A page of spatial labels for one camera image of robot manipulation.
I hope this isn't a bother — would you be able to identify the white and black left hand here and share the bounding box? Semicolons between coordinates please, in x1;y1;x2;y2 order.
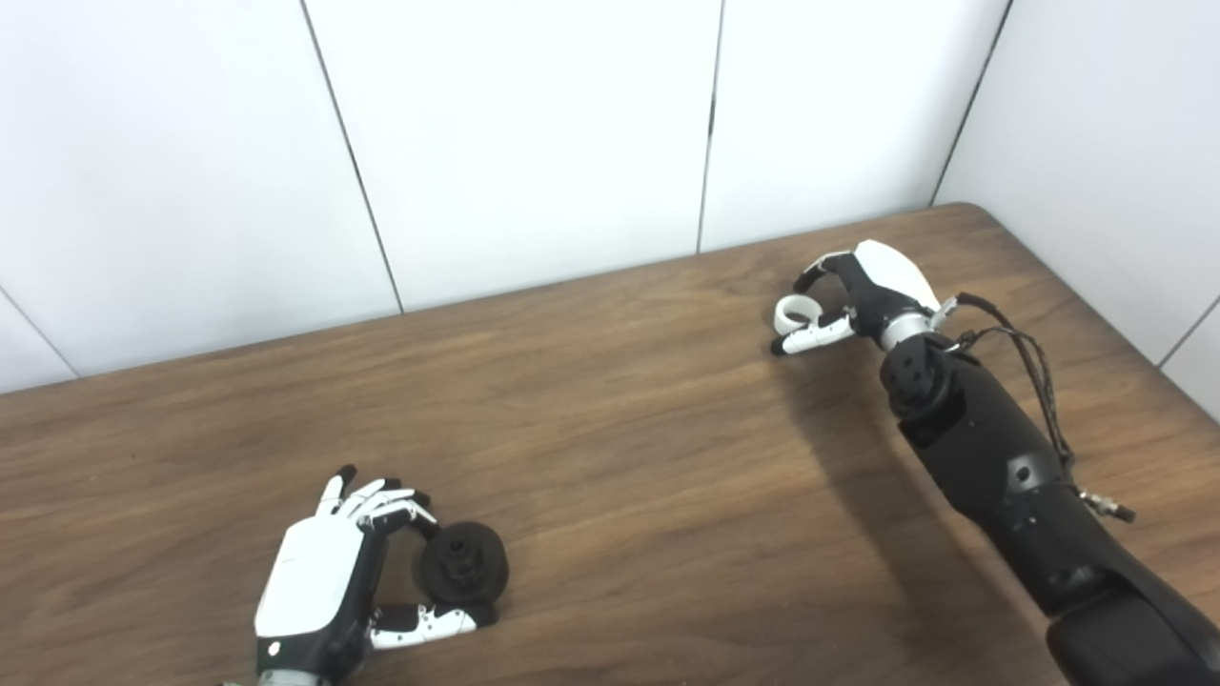
253;465;498;685

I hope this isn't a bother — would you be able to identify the white ring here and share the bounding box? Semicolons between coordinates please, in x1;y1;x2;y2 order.
774;294;823;336

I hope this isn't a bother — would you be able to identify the white and black right hand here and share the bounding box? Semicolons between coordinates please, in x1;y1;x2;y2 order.
770;240;945;356

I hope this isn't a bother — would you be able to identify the round black part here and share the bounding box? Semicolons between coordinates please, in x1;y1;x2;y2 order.
413;522;511;609

